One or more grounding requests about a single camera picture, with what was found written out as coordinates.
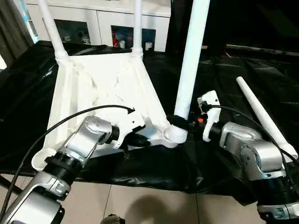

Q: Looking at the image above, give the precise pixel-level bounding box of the white plastic table leg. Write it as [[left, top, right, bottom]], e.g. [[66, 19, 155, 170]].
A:
[[130, 0, 144, 58], [37, 0, 71, 62], [169, 0, 211, 144], [235, 76, 299, 161]]

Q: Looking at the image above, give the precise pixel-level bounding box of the white cabinet with glass doors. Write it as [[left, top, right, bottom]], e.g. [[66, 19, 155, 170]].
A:
[[24, 0, 172, 52]]

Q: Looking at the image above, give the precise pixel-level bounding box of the black metal rail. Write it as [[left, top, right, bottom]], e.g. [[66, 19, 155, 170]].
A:
[[226, 44, 299, 56]]

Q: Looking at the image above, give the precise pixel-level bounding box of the pale blue translucent container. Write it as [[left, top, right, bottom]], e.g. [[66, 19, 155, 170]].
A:
[[23, 2, 39, 44]]

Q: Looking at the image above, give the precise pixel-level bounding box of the black mat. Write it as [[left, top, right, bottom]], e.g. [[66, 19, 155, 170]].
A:
[[0, 39, 299, 207]]

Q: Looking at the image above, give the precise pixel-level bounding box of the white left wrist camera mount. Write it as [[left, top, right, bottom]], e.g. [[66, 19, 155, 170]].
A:
[[109, 112, 147, 150]]

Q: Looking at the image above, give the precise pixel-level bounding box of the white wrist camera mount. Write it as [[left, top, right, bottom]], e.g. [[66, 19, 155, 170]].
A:
[[109, 112, 147, 150], [197, 90, 221, 142]]

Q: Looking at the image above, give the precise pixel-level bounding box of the white plastic table top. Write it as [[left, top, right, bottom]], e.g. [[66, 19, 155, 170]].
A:
[[31, 50, 187, 176]]

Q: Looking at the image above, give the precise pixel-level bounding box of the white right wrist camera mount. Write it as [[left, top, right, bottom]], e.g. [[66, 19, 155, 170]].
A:
[[197, 90, 221, 142]]

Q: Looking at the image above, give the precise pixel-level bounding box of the black metal table leg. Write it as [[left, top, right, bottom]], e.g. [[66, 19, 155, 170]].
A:
[[0, 175, 21, 194]]

